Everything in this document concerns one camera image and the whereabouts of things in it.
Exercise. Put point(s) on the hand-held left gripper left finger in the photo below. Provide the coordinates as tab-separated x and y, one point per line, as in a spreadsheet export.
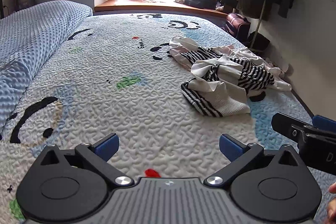
107	146

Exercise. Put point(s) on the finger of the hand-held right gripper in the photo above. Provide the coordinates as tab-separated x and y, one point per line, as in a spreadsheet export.
325	123
286	125

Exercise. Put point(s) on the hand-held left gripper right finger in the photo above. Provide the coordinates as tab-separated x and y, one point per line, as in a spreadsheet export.
231	148

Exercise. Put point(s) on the black white striped garment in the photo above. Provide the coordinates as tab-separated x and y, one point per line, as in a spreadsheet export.
218	98

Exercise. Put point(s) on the person's right hand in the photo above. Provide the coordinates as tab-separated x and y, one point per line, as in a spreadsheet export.
332	211

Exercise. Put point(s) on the printed quilted bedspread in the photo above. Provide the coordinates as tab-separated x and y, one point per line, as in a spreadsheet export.
105	108

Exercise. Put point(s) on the pale pink white garment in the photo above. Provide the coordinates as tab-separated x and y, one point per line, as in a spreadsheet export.
246	52

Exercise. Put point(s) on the black bag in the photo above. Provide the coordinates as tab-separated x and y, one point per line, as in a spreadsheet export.
258	40

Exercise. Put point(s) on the coat rack pole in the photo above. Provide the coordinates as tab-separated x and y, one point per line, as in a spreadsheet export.
258	27

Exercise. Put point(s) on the maroon suitcase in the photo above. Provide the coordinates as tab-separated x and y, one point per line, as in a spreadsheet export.
236	26

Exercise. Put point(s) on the blue dotted blanket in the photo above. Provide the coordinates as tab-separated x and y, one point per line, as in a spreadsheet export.
34	37

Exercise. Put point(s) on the wooden windowsill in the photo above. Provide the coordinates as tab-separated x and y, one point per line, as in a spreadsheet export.
131	6

